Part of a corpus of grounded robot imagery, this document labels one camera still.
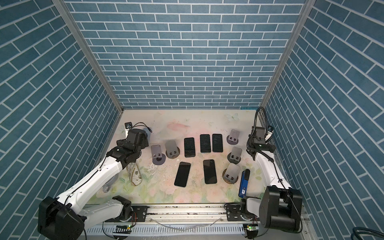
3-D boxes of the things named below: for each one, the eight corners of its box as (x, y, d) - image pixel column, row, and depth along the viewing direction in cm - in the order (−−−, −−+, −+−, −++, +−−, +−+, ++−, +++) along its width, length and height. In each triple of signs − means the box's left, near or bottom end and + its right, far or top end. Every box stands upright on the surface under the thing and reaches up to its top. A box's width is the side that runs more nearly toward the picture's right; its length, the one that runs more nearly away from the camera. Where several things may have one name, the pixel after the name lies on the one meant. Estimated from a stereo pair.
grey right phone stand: (227, 144, 103) (228, 138, 97) (225, 135, 108) (227, 129, 102) (238, 144, 103) (240, 139, 97) (236, 135, 108) (238, 129, 102)
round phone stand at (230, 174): (223, 184, 85) (225, 180, 79) (221, 168, 91) (223, 163, 85) (239, 184, 85) (242, 180, 79) (236, 168, 91) (239, 163, 85)
